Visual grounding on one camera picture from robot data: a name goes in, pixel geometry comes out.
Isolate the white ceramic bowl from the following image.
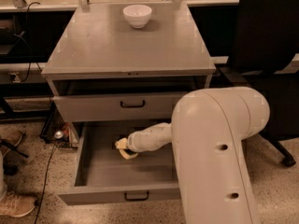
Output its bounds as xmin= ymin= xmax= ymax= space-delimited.
xmin=122 ymin=5 xmax=152 ymax=28

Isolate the wall power outlet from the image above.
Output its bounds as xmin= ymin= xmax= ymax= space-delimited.
xmin=9 ymin=73 xmax=21 ymax=83

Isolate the closed grey top drawer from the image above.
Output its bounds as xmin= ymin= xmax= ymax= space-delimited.
xmin=54 ymin=91 xmax=186 ymax=122

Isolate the grey drawer cabinet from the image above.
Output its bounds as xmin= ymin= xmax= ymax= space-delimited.
xmin=41 ymin=2 xmax=217 ymax=206

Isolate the tan sneaker lower left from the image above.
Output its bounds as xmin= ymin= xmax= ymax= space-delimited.
xmin=0 ymin=191 xmax=36 ymax=217

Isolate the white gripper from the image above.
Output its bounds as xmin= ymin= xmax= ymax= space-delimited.
xmin=115 ymin=128 xmax=159 ymax=160

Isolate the black floor cable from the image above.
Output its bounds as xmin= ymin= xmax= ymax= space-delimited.
xmin=33 ymin=142 xmax=59 ymax=224

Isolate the black office chair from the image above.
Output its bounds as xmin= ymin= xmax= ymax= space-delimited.
xmin=220 ymin=0 xmax=299 ymax=167

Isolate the tan sneaker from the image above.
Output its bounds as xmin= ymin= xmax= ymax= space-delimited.
xmin=0 ymin=131 xmax=25 ymax=148
xmin=0 ymin=191 xmax=36 ymax=217

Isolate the open grey middle drawer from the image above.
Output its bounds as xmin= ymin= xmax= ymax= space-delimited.
xmin=59 ymin=119 xmax=180 ymax=205

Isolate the tan sneaker upper left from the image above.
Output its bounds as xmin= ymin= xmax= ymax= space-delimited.
xmin=0 ymin=131 xmax=25 ymax=148

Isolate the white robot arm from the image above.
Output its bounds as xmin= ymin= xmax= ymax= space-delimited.
xmin=115 ymin=87 xmax=270 ymax=224

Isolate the black wire basket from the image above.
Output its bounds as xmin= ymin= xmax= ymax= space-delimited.
xmin=40 ymin=104 xmax=78 ymax=150

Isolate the black power cable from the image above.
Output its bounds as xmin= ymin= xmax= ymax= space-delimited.
xmin=13 ymin=2 xmax=44 ymax=83

